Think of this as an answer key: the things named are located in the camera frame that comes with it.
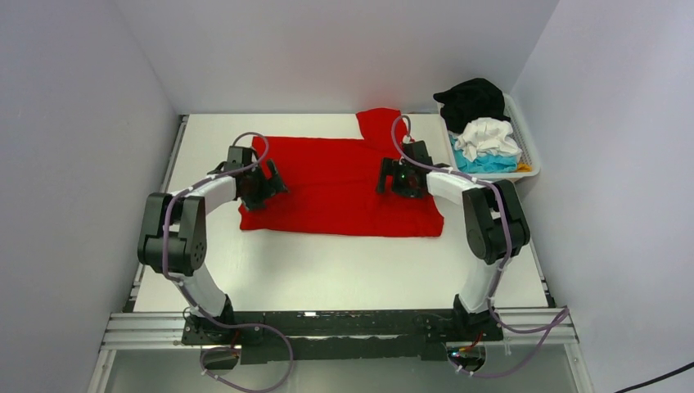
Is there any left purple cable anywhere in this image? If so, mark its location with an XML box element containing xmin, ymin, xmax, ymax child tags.
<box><xmin>160</xmin><ymin>131</ymin><xmax>296</xmax><ymax>393</ymax></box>

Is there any black floor cable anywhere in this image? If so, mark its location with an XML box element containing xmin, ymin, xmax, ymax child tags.
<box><xmin>615</xmin><ymin>361</ymin><xmax>694</xmax><ymax>393</ymax></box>

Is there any turquoise t shirt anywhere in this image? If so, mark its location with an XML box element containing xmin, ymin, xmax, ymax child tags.
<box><xmin>448</xmin><ymin>135</ymin><xmax>521</xmax><ymax>174</ymax></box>

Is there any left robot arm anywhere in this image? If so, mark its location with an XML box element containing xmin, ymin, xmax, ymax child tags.
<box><xmin>137</xmin><ymin>146</ymin><xmax>288</xmax><ymax>344</ymax></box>

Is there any black t shirt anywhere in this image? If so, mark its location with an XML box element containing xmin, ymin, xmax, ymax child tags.
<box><xmin>433</xmin><ymin>78</ymin><xmax>511</xmax><ymax>134</ymax></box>

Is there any white laundry basket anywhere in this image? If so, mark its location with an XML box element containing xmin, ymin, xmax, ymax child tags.
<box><xmin>435</xmin><ymin>93</ymin><xmax>541</xmax><ymax>182</ymax></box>

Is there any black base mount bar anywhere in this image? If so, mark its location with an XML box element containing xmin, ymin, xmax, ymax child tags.
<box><xmin>181</xmin><ymin>309</ymin><xmax>503</xmax><ymax>364</ymax></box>

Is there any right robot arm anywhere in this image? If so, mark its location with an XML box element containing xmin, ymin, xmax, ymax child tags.
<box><xmin>376</xmin><ymin>141</ymin><xmax>530</xmax><ymax>340</ymax></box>

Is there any white t shirt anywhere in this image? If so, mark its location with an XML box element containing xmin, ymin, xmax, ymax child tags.
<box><xmin>451</xmin><ymin>117</ymin><xmax>523</xmax><ymax>163</ymax></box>

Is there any red t shirt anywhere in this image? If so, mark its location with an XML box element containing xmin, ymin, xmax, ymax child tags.
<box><xmin>239</xmin><ymin>108</ymin><xmax>444</xmax><ymax>237</ymax></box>

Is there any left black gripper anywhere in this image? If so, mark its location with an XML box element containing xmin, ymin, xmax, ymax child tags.
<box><xmin>241</xmin><ymin>160</ymin><xmax>289</xmax><ymax>212</ymax></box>

